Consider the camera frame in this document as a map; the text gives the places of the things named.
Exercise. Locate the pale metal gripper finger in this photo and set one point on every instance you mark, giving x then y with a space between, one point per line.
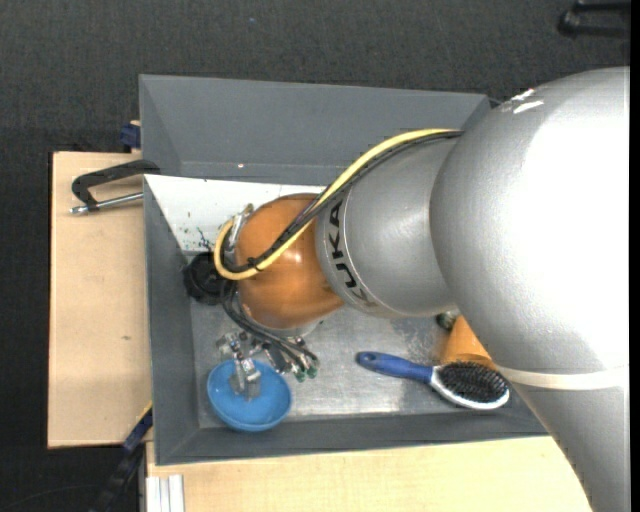
236 376
253 382

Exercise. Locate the blue bowl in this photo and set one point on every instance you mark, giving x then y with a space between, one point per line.
272 405

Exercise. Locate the black round ribbed object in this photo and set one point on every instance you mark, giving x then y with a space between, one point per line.
202 280

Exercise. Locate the pale brown flat board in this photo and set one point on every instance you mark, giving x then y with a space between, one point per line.
95 310

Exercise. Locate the blue and white hairbrush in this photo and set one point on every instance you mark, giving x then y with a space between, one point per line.
450 382

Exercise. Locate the orange cone-shaped object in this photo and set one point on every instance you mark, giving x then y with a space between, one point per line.
462 347

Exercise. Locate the grey metal bin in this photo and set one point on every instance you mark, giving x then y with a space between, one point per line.
280 125

